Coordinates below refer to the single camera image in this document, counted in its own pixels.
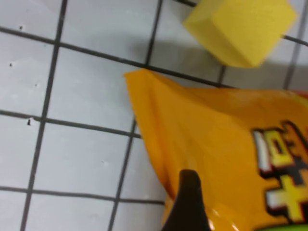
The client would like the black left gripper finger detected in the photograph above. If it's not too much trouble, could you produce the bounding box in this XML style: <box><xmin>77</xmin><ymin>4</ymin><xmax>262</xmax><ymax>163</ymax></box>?
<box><xmin>160</xmin><ymin>169</ymin><xmax>210</xmax><ymax>231</ymax></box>

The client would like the large orange chips bag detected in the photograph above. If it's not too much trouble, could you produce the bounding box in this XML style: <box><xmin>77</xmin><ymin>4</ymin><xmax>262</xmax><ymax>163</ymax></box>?
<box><xmin>123</xmin><ymin>68</ymin><xmax>308</xmax><ymax>231</ymax></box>

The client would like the white black-grid tablecloth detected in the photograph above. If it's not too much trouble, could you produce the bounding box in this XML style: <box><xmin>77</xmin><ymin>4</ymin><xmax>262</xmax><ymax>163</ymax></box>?
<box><xmin>0</xmin><ymin>0</ymin><xmax>308</xmax><ymax>231</ymax></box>

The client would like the yellow foam cube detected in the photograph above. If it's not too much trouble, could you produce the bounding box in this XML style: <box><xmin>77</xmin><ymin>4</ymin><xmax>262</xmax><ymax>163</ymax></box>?
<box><xmin>182</xmin><ymin>0</ymin><xmax>299</xmax><ymax>68</ymax></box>

